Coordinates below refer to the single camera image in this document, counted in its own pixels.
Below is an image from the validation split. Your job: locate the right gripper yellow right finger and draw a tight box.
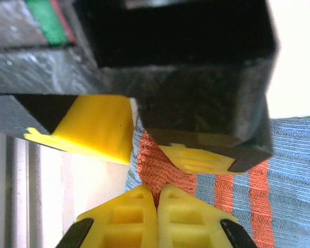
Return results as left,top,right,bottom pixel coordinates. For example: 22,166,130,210
157,183,258,248

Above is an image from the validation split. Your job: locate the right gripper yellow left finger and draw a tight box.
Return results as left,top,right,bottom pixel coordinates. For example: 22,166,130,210
55,184,160,248

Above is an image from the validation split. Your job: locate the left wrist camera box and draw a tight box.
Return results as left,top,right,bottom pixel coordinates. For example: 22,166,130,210
72,0,278,70

